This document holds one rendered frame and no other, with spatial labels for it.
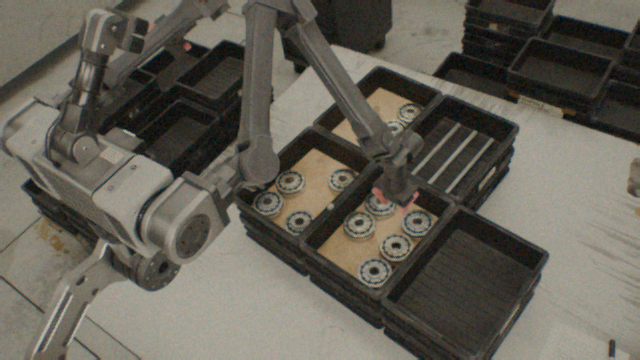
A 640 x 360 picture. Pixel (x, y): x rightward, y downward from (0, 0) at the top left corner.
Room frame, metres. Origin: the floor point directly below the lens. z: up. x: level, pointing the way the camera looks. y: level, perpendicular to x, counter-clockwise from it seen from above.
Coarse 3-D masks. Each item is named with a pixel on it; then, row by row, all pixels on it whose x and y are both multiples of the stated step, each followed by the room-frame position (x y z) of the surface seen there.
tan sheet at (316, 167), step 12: (312, 156) 1.35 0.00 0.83; (324, 156) 1.34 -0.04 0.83; (300, 168) 1.31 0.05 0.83; (312, 168) 1.30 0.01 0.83; (324, 168) 1.29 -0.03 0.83; (336, 168) 1.28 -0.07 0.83; (348, 168) 1.27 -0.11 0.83; (312, 180) 1.24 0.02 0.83; (324, 180) 1.23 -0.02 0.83; (312, 192) 1.19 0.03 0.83; (324, 192) 1.18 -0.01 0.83; (288, 204) 1.16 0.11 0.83; (300, 204) 1.15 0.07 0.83; (312, 204) 1.14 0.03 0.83; (324, 204) 1.13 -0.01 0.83
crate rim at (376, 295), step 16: (368, 176) 1.13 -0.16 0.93; (432, 192) 1.02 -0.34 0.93; (336, 208) 1.03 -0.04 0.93; (448, 208) 0.95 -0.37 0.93; (320, 224) 0.98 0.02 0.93; (304, 240) 0.93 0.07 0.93; (320, 256) 0.87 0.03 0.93; (336, 272) 0.81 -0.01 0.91; (368, 288) 0.74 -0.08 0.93; (384, 288) 0.73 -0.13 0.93
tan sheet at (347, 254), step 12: (396, 216) 1.03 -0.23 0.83; (432, 216) 1.00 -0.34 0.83; (384, 228) 0.99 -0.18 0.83; (396, 228) 0.98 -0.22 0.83; (336, 240) 0.98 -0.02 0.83; (348, 240) 0.97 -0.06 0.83; (372, 240) 0.95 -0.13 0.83; (324, 252) 0.94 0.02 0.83; (336, 252) 0.94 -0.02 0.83; (348, 252) 0.93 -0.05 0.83; (360, 252) 0.92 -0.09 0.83; (372, 252) 0.91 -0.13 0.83; (348, 264) 0.88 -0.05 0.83
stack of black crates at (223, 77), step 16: (224, 48) 2.52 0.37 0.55; (240, 48) 2.45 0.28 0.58; (208, 64) 2.42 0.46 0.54; (224, 64) 2.46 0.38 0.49; (240, 64) 2.44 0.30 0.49; (176, 80) 2.26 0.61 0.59; (192, 80) 2.32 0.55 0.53; (208, 80) 2.35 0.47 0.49; (224, 80) 2.32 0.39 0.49; (240, 80) 2.18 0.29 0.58; (192, 96) 2.18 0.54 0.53; (208, 96) 2.09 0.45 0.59; (224, 96) 2.10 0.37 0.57; (240, 96) 2.17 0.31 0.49; (272, 96) 2.33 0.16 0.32; (224, 112) 2.08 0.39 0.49; (240, 112) 2.16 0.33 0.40; (224, 128) 2.07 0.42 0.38
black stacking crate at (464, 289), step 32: (448, 224) 0.91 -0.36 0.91; (480, 224) 0.89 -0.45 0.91; (448, 256) 0.85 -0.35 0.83; (480, 256) 0.83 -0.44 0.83; (512, 256) 0.81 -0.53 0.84; (416, 288) 0.77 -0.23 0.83; (448, 288) 0.75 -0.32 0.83; (480, 288) 0.73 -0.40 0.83; (512, 288) 0.71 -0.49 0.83; (448, 320) 0.65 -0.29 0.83; (480, 320) 0.63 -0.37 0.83; (448, 352) 0.54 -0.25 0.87
